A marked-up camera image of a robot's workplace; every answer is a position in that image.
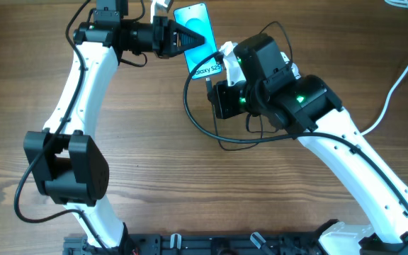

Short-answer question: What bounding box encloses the teal screen smartphone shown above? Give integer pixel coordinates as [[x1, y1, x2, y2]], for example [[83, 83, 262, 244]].
[[174, 3, 222, 79]]

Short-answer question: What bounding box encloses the black USB charging cable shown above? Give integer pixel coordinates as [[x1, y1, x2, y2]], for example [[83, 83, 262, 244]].
[[205, 21, 295, 152]]

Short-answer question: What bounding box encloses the white power strip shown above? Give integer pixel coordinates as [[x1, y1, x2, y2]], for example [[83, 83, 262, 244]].
[[281, 52, 301, 79]]

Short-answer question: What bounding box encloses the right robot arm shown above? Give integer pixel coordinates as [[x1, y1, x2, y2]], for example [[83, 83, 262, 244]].
[[208, 33, 408, 254]]

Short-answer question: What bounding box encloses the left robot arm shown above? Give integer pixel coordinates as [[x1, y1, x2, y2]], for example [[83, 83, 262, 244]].
[[23, 1, 205, 254]]

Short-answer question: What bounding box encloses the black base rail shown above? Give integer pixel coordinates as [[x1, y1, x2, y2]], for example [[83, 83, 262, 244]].
[[63, 232, 326, 255]]

